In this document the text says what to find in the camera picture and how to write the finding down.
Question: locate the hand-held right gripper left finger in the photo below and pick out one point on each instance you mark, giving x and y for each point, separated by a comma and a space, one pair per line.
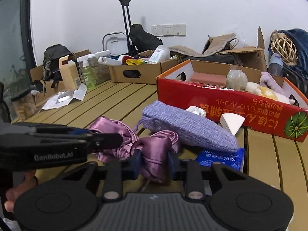
134, 163

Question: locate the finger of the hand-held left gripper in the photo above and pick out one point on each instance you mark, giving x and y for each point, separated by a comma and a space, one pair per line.
105, 142
53, 130

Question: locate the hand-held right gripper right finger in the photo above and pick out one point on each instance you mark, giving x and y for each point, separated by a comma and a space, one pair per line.
173, 166

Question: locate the purple satin pouch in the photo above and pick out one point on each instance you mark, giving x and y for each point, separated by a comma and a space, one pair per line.
154, 158
108, 125

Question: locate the lavender linen pouch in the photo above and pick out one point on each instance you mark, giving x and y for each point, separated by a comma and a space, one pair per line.
187, 127

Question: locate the blue tissue packet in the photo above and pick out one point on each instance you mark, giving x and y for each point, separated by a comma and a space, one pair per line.
221, 158

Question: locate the white wrapper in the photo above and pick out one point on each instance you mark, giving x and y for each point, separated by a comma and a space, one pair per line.
196, 110

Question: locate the red cardboard box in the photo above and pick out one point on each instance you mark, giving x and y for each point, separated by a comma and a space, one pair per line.
192, 96

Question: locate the white wedge sponge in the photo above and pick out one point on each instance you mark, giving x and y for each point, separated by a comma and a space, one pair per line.
232, 124

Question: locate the person's left hand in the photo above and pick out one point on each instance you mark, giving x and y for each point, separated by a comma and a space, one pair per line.
22, 180

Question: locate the silver foil packet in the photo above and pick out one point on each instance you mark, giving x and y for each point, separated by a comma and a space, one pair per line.
63, 98

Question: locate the clear jar of snacks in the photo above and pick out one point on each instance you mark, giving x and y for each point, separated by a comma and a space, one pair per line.
24, 108

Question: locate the white paper leaflets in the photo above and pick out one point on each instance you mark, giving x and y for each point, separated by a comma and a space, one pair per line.
80, 92

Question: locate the large open cardboard box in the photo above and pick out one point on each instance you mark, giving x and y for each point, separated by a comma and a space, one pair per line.
38, 74

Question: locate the tan carton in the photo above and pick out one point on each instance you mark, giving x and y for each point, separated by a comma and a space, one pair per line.
69, 74

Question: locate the green spray bottle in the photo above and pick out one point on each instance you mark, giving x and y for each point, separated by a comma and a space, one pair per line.
87, 77

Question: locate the clear container of nuts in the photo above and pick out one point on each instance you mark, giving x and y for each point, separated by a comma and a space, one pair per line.
101, 72

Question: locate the black backpack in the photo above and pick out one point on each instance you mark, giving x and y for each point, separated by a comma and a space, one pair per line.
56, 57

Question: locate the yellow packet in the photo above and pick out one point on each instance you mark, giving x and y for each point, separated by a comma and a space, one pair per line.
136, 62

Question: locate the red and white tube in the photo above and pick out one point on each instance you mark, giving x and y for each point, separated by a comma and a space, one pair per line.
125, 58

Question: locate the sliding glass door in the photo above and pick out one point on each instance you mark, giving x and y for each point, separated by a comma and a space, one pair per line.
12, 41

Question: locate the white plastic bottle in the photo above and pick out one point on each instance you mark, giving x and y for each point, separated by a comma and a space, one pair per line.
158, 54

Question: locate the brown paper bag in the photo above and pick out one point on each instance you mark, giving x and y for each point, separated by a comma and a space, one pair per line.
216, 44

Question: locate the cardboard box with open flaps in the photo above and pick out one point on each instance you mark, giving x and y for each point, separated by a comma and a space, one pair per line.
250, 55

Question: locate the blue bottle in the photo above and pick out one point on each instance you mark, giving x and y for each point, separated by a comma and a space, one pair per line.
275, 65

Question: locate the rattan ball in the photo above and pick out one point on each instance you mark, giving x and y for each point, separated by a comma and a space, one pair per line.
284, 48

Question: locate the white folding stool frame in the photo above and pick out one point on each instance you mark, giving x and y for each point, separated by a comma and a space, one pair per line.
115, 33

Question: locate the wall socket panel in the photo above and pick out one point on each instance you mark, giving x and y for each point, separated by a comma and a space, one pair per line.
168, 30

